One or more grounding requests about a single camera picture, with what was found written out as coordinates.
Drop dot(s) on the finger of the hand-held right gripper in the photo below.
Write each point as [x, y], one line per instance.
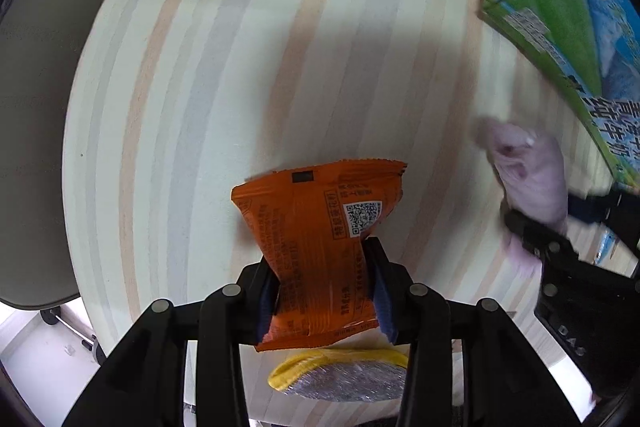
[537, 237]
[597, 209]

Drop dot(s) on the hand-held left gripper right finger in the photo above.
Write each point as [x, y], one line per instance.
[384, 304]

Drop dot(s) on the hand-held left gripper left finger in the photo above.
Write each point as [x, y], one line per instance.
[266, 307]

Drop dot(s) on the orange snack packet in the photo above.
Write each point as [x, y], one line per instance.
[310, 252]

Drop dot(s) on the yellow and silver scouring pad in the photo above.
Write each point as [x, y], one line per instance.
[345, 374]

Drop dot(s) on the green and blue carton box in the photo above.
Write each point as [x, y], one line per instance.
[560, 2]

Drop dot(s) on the grey chair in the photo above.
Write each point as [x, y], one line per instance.
[45, 107]

